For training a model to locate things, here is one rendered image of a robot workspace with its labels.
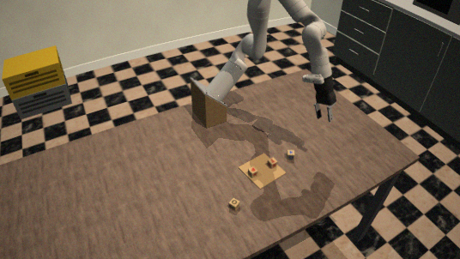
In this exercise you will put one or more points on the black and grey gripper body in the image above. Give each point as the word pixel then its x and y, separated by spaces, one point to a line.
pixel 321 77

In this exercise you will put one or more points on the tan flat mat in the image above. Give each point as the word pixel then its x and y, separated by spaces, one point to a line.
pixel 265 174

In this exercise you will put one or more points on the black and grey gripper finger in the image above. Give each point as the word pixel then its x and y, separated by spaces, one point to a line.
pixel 318 111
pixel 329 109

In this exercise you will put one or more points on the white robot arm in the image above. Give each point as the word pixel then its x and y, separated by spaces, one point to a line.
pixel 258 16

